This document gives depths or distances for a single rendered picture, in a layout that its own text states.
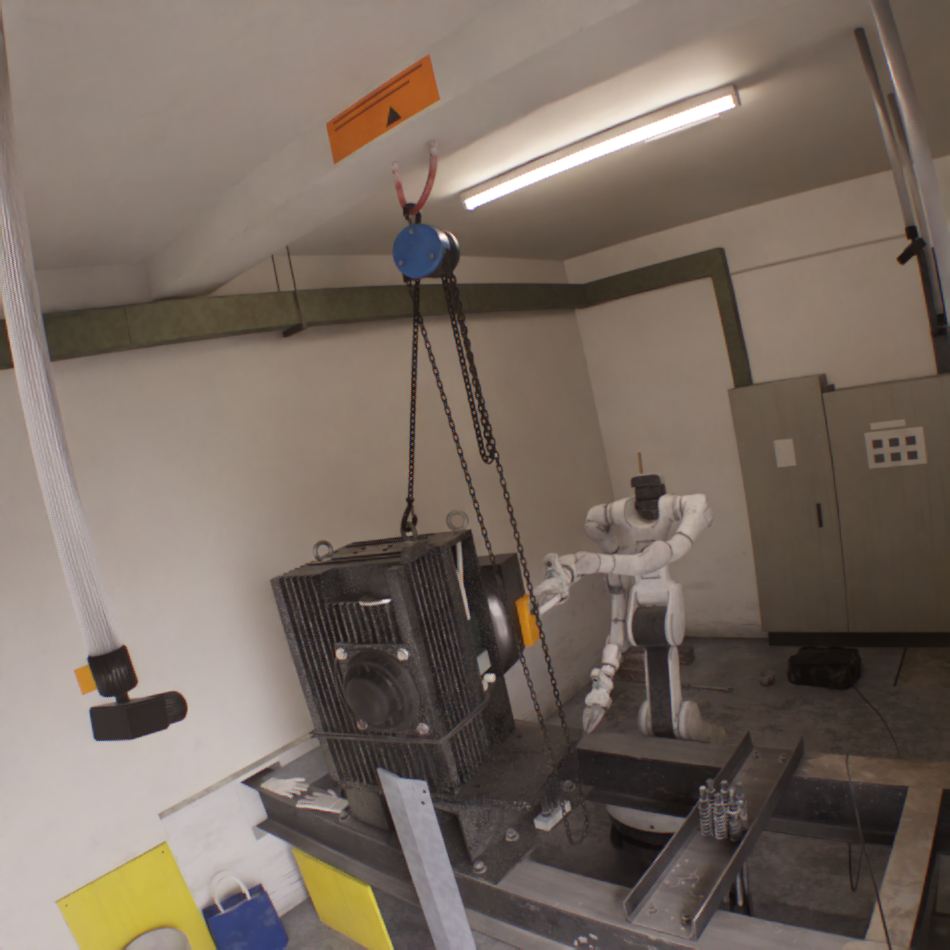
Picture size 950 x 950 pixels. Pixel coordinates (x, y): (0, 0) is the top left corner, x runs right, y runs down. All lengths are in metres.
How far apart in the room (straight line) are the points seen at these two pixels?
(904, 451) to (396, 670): 3.23
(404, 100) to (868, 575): 3.73
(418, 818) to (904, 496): 3.32
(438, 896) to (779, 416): 3.35
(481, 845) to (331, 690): 0.67
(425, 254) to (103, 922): 2.60
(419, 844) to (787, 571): 3.22
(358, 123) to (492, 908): 2.34
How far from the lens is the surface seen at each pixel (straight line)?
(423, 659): 1.96
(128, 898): 3.01
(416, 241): 1.91
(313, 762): 3.14
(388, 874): 2.71
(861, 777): 2.37
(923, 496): 4.37
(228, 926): 3.09
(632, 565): 2.36
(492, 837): 2.28
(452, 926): 2.28
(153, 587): 2.87
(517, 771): 2.19
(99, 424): 2.84
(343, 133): 2.02
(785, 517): 4.55
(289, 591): 2.16
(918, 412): 4.28
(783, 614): 4.77
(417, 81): 1.85
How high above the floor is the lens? 1.99
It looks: 8 degrees down
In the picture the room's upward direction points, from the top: 12 degrees counter-clockwise
